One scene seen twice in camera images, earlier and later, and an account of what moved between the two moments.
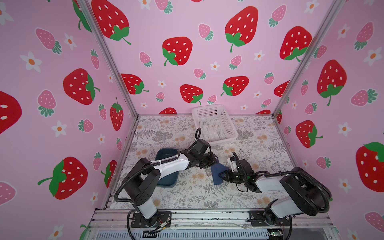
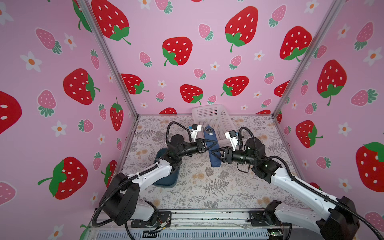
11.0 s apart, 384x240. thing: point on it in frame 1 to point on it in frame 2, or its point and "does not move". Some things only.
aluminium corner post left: (93, 23) does not move
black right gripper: (226, 175) to (228, 154)
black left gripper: (211, 160) to (199, 143)
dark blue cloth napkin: (216, 169) to (213, 146)
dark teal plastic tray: (171, 180) does not move
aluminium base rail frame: (118, 224) does not move
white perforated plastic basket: (215, 123) does not move
